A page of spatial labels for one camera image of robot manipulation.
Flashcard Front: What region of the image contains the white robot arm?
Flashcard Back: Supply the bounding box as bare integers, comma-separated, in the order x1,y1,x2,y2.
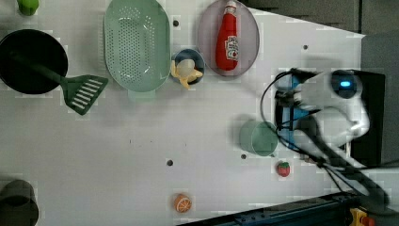
292,70,390,214

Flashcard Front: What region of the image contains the grey round plate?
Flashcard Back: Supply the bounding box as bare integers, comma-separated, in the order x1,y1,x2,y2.
197,0,260,76

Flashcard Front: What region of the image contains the red emergency button box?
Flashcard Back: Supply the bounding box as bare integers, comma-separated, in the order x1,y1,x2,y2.
349,208,375,226

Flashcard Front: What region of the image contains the lime green cup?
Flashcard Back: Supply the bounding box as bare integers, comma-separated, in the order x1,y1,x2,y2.
17,0,40,16

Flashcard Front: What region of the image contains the plush ketchup bottle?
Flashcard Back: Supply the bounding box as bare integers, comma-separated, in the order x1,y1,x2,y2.
215,0,239,71

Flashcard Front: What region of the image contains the toy peeled banana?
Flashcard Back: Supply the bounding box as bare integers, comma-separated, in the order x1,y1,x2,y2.
170,59,203,89

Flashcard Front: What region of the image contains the small blue bowl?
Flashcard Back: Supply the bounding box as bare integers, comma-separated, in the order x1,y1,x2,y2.
170,49,205,86

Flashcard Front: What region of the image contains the toy orange half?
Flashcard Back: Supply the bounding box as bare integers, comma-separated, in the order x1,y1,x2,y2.
173,194,192,213

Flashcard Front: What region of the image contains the toy strawberry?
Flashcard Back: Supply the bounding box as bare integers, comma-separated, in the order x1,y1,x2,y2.
277,162,291,177

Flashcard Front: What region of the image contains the dark grey cup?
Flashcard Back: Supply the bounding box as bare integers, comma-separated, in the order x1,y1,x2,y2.
0,180,40,226

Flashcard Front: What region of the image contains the green perforated colander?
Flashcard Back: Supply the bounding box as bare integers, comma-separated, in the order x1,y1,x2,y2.
104,0,171,92

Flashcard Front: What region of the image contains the blue aluminium frame rail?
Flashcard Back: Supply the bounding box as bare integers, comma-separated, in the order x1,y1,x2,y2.
180,192,362,226

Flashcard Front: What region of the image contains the green mug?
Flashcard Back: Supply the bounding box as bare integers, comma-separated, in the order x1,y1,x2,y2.
239,120,279,156

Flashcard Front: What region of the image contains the black utensil holder cup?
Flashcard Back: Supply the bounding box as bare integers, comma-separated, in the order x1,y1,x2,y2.
0,29,69,94

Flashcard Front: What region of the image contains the green slotted spatula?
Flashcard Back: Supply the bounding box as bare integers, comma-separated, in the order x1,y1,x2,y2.
10,53,108,116

